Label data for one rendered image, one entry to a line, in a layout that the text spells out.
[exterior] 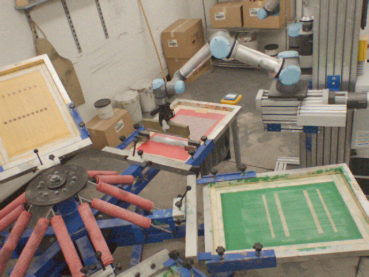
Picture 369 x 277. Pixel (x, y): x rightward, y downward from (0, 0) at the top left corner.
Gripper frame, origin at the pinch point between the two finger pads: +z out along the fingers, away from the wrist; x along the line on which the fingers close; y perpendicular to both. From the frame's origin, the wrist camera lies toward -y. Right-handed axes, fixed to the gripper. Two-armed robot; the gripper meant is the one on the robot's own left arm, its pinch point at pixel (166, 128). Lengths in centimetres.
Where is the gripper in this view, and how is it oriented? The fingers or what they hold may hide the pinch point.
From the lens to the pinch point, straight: 251.7
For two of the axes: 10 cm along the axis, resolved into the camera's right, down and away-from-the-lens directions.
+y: 8.5, 1.4, -5.1
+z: 1.7, 8.4, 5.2
